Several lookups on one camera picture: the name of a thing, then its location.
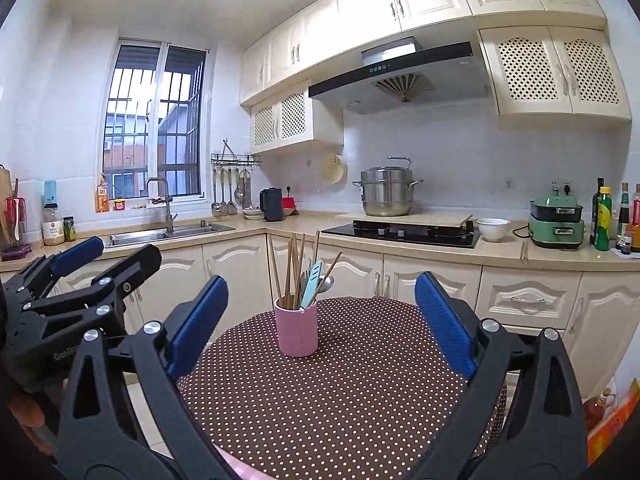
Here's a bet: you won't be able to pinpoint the beige board under pot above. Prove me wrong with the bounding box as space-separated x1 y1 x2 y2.
336 210 473 231

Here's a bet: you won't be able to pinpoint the clear bottle blue cap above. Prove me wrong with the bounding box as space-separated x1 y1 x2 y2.
42 180 66 246

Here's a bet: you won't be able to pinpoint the black kettle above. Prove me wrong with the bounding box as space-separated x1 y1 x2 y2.
259 187 284 223

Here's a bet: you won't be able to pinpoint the wooden cutting board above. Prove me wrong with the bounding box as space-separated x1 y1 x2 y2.
0 165 13 251

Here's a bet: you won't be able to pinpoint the barred kitchen window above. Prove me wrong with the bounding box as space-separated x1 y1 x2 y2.
102 37 210 201

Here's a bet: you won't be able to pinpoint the clear bottle red label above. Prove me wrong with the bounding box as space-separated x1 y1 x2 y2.
631 183 640 253

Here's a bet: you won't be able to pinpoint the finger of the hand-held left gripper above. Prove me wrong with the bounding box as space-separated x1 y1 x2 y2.
20 243 162 341
12 236 106 306

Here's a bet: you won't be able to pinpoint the white bowl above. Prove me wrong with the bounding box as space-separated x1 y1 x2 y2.
476 218 511 242

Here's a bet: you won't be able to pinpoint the green electric cooker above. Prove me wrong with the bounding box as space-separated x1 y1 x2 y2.
528 183 587 249

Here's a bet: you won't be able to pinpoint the pink utensil holder cup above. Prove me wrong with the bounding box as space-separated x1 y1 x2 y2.
273 295 319 358

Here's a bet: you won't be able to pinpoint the small cream lattice door cabinet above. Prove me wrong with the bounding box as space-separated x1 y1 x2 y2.
250 80 345 156

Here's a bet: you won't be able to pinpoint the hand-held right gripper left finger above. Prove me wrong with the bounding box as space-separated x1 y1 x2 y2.
55 275 236 480

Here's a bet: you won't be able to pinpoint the light blue handled utensil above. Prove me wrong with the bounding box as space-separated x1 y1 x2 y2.
299 260 324 311

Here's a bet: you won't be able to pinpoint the brown polka dot tablecloth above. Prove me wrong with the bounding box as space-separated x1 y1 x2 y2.
176 296 508 480

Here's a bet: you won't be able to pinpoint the pink underlay cloth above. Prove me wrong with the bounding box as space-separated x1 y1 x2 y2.
215 447 281 480

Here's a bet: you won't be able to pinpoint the wide cream lattice door cabinet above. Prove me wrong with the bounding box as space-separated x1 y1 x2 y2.
478 26 632 128

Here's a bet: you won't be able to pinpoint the person's left hand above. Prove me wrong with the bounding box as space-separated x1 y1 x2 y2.
7 390 48 443

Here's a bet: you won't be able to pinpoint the dark sauce bottle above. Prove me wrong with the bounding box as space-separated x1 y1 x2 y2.
617 182 631 251

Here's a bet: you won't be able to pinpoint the black range hood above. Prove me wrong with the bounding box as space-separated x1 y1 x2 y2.
308 36 491 115

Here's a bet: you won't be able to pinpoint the wall utensil rack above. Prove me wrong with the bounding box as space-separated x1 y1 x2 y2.
210 139 262 167

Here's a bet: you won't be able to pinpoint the green bottle yellow cap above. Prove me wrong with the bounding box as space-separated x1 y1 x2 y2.
595 186 613 252

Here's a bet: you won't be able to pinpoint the bundle of wooden chopsticks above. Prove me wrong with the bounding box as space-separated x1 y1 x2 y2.
267 230 343 311

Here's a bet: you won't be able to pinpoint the steel kitchen faucet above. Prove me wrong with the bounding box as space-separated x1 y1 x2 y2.
145 177 178 233

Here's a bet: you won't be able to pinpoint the orange bag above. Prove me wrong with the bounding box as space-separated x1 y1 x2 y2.
587 377 640 463

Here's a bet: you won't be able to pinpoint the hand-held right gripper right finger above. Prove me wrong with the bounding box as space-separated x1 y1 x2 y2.
410 271 588 480

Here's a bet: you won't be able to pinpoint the cream kitchen base cabinets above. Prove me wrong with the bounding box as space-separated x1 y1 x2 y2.
0 207 640 396

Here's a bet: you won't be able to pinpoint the stainless steel sink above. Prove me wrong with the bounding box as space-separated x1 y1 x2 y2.
106 221 236 248

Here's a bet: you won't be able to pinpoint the dark olive oil bottle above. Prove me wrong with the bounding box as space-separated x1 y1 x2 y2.
590 178 606 246

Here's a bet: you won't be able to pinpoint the red utensil holder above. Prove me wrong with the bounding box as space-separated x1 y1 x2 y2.
4 195 33 262

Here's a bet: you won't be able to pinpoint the stainless steel steamer pot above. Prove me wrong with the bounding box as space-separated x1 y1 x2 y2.
352 156 424 217

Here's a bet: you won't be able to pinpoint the black gas stove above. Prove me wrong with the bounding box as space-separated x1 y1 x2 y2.
321 221 481 249

